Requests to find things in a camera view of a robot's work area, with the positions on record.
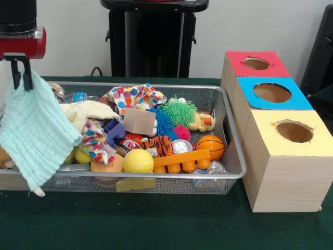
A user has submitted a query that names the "mint green cloth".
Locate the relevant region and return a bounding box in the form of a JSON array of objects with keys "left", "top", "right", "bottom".
[{"left": 0, "top": 69, "right": 83, "bottom": 197}]

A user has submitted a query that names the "beige cardboard block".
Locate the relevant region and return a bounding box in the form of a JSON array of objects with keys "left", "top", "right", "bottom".
[{"left": 123, "top": 107, "right": 157, "bottom": 136}]

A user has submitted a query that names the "cream white cloth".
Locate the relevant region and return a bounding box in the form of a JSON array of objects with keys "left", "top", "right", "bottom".
[{"left": 59, "top": 100, "right": 122, "bottom": 131}]

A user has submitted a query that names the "dark green side tablecloth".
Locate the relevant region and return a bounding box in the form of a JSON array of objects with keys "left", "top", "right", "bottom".
[{"left": 311, "top": 84, "right": 333, "bottom": 107}]

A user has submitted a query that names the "green spiky ball toy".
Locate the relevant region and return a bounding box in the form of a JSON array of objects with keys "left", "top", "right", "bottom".
[{"left": 161, "top": 95, "right": 198, "bottom": 125}]

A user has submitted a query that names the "orange toy basketball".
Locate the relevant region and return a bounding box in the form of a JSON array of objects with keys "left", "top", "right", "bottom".
[{"left": 196, "top": 134, "right": 225, "bottom": 161}]

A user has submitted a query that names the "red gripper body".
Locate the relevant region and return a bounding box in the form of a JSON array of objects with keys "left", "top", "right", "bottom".
[{"left": 0, "top": 27, "right": 47, "bottom": 61}]

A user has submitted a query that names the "yellow duck plush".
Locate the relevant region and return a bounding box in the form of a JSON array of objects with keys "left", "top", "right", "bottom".
[{"left": 188, "top": 112, "right": 216, "bottom": 132}]

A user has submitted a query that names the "wooden three-hole box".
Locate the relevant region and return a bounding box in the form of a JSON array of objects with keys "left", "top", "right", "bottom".
[{"left": 220, "top": 51, "right": 333, "bottom": 214}]

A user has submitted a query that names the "black upright panel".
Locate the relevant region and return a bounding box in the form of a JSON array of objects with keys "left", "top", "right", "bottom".
[{"left": 300, "top": 4, "right": 333, "bottom": 97}]

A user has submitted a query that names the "orange toy block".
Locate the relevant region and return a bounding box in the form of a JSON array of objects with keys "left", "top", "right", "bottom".
[{"left": 152, "top": 149, "right": 211, "bottom": 174}]

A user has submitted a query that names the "polka dot cloth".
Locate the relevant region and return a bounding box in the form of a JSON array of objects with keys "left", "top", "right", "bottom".
[{"left": 106, "top": 83, "right": 166, "bottom": 115}]

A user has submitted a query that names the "silver mesh bin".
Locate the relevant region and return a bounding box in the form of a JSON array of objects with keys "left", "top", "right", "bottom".
[{"left": 0, "top": 80, "right": 247, "bottom": 195}]

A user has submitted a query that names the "yellow ball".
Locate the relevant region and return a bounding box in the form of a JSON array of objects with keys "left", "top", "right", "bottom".
[{"left": 122, "top": 148, "right": 155, "bottom": 174}]

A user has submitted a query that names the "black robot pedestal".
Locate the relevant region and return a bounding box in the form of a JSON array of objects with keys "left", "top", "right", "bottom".
[{"left": 100, "top": 0, "right": 210, "bottom": 78}]

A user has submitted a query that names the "tiger plush toy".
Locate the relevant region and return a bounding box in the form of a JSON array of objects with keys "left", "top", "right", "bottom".
[{"left": 142, "top": 135, "right": 174, "bottom": 157}]

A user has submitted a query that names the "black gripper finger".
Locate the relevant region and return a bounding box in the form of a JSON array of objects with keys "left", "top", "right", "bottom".
[
  {"left": 10, "top": 58, "right": 21, "bottom": 90},
  {"left": 22, "top": 57, "right": 34, "bottom": 91}
]

